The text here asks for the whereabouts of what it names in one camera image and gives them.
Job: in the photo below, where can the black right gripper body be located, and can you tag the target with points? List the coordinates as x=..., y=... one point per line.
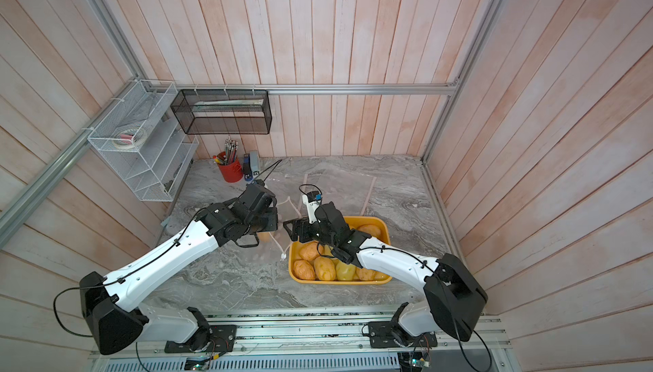
x=315, y=233

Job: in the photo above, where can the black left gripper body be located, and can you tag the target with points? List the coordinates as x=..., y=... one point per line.
x=263, y=223

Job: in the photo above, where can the clear zipper bag pink zip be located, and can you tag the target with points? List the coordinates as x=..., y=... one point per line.
x=275, y=245

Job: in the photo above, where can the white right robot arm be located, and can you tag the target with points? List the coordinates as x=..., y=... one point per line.
x=453, y=299

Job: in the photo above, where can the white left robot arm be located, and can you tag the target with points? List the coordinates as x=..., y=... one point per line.
x=113, y=305

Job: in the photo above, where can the clear zipper bag pink dots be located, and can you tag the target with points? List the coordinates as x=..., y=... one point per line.
x=349, y=191

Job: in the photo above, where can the yellow plastic tray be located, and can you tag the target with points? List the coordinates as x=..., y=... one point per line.
x=355, y=222

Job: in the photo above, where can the blue black stapler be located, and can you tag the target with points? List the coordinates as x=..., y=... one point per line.
x=246, y=168

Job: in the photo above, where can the yellow potato front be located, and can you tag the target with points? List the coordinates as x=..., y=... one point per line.
x=325, y=269

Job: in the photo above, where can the brown potato back right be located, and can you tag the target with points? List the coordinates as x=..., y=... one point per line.
x=371, y=229

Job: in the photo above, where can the brown potato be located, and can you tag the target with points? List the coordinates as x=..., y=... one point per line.
x=304, y=270
x=371, y=229

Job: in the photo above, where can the red pen cup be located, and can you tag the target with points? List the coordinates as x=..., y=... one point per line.
x=231, y=173

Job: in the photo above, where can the brown potato front left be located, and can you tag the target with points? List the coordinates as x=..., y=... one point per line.
x=304, y=270

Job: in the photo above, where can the tape roll on shelf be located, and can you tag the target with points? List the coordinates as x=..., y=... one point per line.
x=131, y=138

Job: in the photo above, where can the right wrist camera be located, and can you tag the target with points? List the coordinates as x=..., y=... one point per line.
x=312, y=201

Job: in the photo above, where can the black mesh wall basket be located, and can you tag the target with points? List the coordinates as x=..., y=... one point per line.
x=223, y=111

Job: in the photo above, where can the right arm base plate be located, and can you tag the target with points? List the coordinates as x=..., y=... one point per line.
x=389, y=334

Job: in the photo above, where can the white wire shelf rack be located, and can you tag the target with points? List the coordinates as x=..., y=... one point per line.
x=144, y=143

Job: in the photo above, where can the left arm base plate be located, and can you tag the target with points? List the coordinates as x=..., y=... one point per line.
x=217, y=339

